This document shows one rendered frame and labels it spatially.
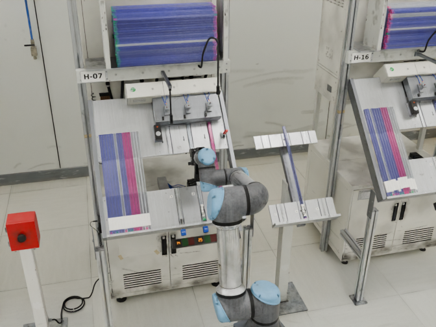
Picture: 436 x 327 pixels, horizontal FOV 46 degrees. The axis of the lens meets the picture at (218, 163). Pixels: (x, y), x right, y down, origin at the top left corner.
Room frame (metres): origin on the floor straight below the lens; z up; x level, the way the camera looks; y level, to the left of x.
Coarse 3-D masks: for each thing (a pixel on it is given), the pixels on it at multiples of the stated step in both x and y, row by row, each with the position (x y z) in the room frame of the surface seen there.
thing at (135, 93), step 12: (132, 84) 2.48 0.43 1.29; (144, 84) 2.49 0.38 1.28; (156, 84) 2.50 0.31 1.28; (180, 84) 2.53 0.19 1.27; (192, 84) 2.54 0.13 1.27; (204, 84) 2.55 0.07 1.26; (216, 84) 2.56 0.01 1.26; (132, 96) 2.44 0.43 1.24; (144, 96) 2.45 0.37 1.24; (156, 96) 2.46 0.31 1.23; (168, 96) 2.49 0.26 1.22
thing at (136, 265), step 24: (144, 168) 2.83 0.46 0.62; (168, 168) 2.83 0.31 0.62; (192, 168) 2.83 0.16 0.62; (120, 240) 2.28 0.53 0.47; (144, 240) 2.31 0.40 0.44; (168, 240) 2.37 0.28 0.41; (120, 264) 2.28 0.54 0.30; (144, 264) 2.31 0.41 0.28; (168, 264) 2.35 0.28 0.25; (192, 264) 2.39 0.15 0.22; (216, 264) 2.42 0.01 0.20; (120, 288) 2.28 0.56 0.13; (144, 288) 2.31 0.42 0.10; (168, 288) 2.35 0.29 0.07
